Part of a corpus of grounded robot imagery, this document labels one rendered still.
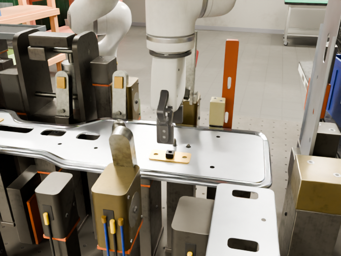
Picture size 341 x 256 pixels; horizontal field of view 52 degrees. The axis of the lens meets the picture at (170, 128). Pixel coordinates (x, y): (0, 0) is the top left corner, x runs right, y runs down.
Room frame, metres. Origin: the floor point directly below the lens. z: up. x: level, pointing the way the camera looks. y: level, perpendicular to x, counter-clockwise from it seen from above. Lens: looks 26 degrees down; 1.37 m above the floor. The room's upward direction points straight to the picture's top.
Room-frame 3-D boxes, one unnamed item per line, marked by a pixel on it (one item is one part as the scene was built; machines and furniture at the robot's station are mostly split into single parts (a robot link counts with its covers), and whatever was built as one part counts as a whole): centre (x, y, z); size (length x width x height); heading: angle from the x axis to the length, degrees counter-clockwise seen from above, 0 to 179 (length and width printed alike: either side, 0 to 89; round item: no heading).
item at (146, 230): (0.68, 0.06, 0.84); 0.12 x 0.05 x 0.29; 168
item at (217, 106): (0.77, -0.11, 0.88); 0.04 x 0.04 x 0.37; 78
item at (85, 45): (0.94, 0.31, 0.94); 0.18 x 0.13 x 0.49; 78
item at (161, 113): (0.57, 0.01, 1.14); 0.08 x 0.01 x 0.06; 168
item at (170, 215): (0.66, -0.02, 0.84); 0.07 x 0.04 x 0.29; 78
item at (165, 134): (0.56, 0.01, 1.09); 0.03 x 0.03 x 0.07; 78
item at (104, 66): (0.93, 0.18, 0.91); 0.07 x 0.05 x 0.42; 168
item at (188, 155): (0.62, 0.00, 1.01); 0.08 x 0.04 x 0.01; 78
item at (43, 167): (0.73, 0.27, 0.84); 0.12 x 0.05 x 0.29; 168
